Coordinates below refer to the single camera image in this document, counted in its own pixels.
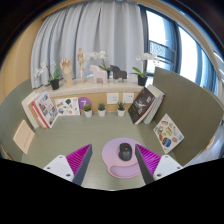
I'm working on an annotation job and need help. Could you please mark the ceiling lights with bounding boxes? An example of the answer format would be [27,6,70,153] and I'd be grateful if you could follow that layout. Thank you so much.
[213,49,224,79]

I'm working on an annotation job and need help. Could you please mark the wooden desk back shelf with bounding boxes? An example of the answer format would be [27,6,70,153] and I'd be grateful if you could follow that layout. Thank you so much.
[31,79,146,116]

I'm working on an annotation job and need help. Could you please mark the purple round number sign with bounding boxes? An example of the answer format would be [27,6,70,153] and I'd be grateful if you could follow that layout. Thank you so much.
[77,96,93,113]

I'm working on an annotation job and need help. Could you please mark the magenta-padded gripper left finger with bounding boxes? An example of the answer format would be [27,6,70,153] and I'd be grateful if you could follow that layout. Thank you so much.
[43,143,94,187]

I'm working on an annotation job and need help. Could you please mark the olive desk divider panel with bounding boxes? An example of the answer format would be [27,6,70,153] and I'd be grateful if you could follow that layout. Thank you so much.
[0,78,38,161]
[151,66,224,167]

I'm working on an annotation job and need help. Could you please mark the white sticker picture card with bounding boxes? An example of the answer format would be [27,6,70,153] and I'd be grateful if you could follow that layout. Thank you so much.
[54,96,81,117]

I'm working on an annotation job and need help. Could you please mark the grey white curtain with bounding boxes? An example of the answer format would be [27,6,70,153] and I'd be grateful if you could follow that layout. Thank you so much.
[30,1,148,89]

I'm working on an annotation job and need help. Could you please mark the wooden hand model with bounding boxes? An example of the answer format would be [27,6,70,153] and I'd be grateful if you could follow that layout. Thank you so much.
[59,57,74,89]

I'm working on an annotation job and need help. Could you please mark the white orchid in black pot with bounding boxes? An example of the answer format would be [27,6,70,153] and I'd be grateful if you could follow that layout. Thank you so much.
[89,50,112,79]
[129,52,160,87]
[33,60,63,91]

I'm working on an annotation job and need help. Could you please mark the wooden artist mannequin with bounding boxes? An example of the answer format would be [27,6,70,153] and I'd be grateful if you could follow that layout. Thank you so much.
[76,46,88,84]

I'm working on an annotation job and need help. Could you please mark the food sticker sheet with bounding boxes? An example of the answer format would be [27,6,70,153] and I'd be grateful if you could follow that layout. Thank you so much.
[153,113,185,155]

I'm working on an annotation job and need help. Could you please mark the black horse figurine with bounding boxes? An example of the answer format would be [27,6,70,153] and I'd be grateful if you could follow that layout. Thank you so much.
[109,64,128,84]

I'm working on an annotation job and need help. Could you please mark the beige paper card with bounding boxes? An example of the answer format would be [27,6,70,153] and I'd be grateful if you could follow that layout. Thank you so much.
[12,119,36,155]

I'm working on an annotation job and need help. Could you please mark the pink horse figurine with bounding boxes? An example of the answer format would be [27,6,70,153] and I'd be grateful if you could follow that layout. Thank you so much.
[89,64,109,85]

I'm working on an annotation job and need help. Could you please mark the white wall socket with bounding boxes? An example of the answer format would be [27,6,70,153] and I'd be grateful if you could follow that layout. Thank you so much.
[122,92,135,104]
[106,92,120,105]

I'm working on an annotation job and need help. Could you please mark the black cover book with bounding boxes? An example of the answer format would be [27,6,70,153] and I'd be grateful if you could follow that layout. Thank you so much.
[127,87,156,125]

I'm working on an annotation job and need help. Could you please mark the black computer mouse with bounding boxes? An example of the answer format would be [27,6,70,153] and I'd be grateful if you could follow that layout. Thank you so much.
[118,142,133,162]

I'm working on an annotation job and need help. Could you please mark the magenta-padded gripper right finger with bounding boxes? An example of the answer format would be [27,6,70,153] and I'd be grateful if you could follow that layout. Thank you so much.
[134,143,184,185]

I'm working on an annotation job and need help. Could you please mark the purple mouse pad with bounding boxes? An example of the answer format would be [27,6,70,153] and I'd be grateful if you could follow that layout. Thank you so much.
[101,137,145,179]

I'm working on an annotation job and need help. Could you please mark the white book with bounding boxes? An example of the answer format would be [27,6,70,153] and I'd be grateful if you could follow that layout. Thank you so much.
[21,92,41,130]
[148,91,166,125]
[143,84,164,125]

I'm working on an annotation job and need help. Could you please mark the dark framed window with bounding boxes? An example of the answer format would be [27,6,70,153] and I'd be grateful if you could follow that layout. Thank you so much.
[138,4,224,101]

